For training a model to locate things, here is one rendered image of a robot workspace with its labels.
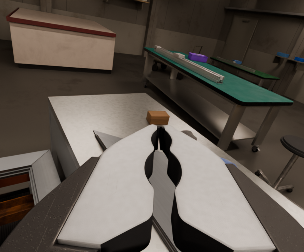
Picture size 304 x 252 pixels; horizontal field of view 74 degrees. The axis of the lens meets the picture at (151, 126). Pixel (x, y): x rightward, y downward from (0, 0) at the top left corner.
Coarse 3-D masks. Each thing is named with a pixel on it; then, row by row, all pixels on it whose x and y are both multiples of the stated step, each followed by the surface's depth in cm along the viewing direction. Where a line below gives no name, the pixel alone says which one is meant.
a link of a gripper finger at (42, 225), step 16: (96, 160) 9; (80, 176) 8; (64, 192) 7; (80, 192) 7; (32, 208) 7; (48, 208) 7; (64, 208) 7; (32, 224) 6; (48, 224) 6; (64, 224) 6; (16, 240) 6; (32, 240) 6; (48, 240) 6
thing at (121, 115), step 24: (72, 96) 111; (96, 96) 117; (120, 96) 124; (144, 96) 132; (72, 120) 89; (96, 120) 93; (120, 120) 97; (144, 120) 102; (72, 144) 74; (96, 144) 77; (240, 168) 82
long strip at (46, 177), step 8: (48, 152) 98; (40, 160) 92; (48, 160) 93; (32, 168) 87; (40, 168) 88; (48, 168) 89; (40, 176) 84; (48, 176) 85; (56, 176) 86; (40, 184) 81; (48, 184) 82; (56, 184) 82; (40, 192) 78; (48, 192) 78; (40, 200) 75
